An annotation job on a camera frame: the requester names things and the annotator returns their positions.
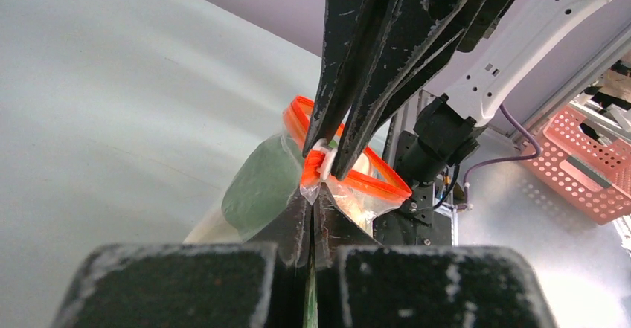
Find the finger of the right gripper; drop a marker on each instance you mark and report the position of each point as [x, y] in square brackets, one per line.
[350, 31]
[416, 40]

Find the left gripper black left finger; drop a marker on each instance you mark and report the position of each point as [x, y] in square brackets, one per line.
[258, 283]

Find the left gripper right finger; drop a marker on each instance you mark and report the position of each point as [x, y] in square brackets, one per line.
[362, 283]

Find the green bok choy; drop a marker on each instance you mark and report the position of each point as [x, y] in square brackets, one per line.
[262, 187]

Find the clear zip top bag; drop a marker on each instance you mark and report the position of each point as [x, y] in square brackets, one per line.
[371, 188]

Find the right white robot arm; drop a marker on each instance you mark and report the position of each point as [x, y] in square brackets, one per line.
[516, 35]

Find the pink perforated basket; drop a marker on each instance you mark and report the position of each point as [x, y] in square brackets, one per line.
[593, 177]

